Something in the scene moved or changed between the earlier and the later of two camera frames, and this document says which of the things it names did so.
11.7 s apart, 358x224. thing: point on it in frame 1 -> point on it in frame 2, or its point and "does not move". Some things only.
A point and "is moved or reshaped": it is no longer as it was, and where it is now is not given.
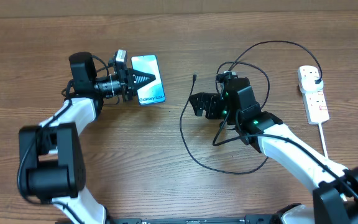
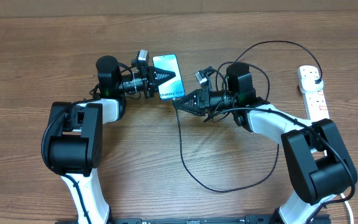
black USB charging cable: x=235 y=62 -> x=268 y=98
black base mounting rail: x=226 y=219 does not move
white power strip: x=315 y=102 does not move
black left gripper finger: x=136 y=79 -> x=162 y=76
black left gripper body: x=126 y=93 -> x=147 y=81
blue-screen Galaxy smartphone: x=153 y=92 is moved or reshaped
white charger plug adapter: x=309 y=84 does not move
